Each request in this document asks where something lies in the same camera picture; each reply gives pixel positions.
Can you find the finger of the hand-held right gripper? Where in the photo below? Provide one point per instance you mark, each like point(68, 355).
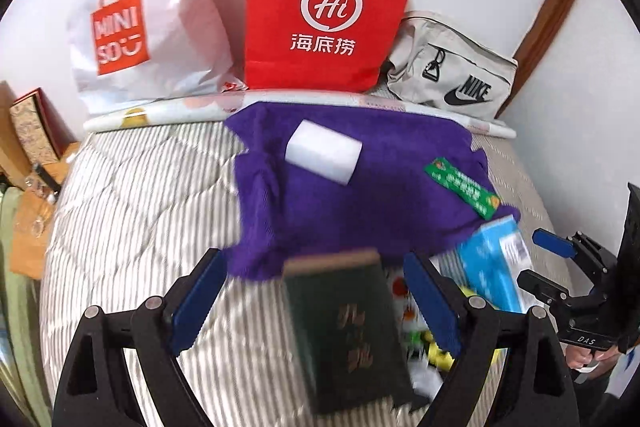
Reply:
point(537, 284)
point(550, 243)

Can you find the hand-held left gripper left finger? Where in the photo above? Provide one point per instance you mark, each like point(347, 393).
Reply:
point(200, 302)

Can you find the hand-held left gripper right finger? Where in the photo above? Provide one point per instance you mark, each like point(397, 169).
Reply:
point(430, 302)

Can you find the green-wrapped tissue pack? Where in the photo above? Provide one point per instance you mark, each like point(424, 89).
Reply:
point(425, 379)

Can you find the dark green book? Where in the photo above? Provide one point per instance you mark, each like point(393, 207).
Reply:
point(340, 332)

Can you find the white sponge block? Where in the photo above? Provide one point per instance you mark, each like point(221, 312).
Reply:
point(322, 152)

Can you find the person's right hand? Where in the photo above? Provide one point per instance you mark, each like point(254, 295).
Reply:
point(575, 357)

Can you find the white packet with orange print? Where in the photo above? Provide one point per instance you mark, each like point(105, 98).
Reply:
point(402, 302)

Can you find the blue tissue pack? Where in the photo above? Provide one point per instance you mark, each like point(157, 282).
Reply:
point(492, 267)

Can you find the small green packet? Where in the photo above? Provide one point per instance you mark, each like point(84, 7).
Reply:
point(460, 187)

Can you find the striped quilt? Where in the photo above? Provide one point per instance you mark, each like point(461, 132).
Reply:
point(140, 207)

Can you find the purple towel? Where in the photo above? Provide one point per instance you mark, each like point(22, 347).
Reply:
point(380, 187)

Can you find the orange paper bag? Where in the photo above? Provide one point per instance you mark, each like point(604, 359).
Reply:
point(30, 252)

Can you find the green cloth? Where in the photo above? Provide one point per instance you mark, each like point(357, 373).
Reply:
point(20, 332)

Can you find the white patterned paper roll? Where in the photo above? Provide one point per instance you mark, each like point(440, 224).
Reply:
point(165, 112)

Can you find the beige sling bag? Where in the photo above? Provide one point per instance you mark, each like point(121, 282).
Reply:
point(470, 57)

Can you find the wooden furniture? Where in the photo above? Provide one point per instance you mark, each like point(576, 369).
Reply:
point(10, 157)

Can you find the patterned gift box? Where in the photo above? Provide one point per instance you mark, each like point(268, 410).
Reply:
point(35, 127)

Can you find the brown wooden door frame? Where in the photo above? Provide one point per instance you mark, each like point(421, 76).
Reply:
point(555, 7)

